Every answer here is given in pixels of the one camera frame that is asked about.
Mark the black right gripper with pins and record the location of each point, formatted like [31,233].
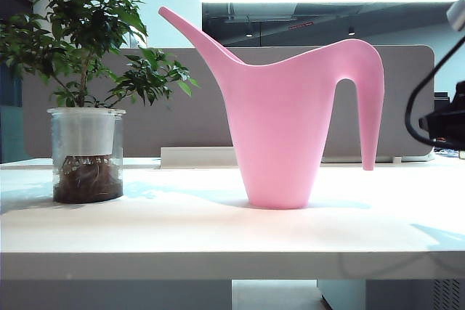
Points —
[458,121]

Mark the pink plastic watering can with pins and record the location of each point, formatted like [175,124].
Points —
[279,125]

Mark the white inner plant pot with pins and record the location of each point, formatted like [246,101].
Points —
[87,132]

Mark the green leafy plant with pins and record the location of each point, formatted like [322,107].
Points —
[83,16]

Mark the clear glass plant jar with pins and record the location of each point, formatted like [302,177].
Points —
[54,150]

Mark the black computer monitor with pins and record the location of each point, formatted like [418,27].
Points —
[441,101]

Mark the black ceiling spot lamp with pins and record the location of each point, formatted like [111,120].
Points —
[249,32]
[351,30]

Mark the red ceiling sign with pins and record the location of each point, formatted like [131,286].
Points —
[301,26]

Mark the grey under-desk cabinet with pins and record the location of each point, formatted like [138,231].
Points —
[399,295]

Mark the grey desk partition screen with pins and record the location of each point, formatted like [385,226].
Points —
[181,125]

